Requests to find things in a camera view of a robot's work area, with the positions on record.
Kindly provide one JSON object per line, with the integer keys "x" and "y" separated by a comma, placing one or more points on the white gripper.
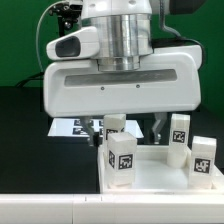
{"x": 167, "y": 81}

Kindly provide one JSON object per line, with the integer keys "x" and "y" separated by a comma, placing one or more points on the white square tabletop tray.
{"x": 154, "y": 176}

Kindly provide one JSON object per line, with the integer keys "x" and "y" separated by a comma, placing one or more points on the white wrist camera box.
{"x": 80, "y": 44}

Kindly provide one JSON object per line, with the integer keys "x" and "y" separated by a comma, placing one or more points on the white sheet with tags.
{"x": 64, "y": 127}

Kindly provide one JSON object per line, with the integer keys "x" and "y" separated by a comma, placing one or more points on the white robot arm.
{"x": 112, "y": 65}

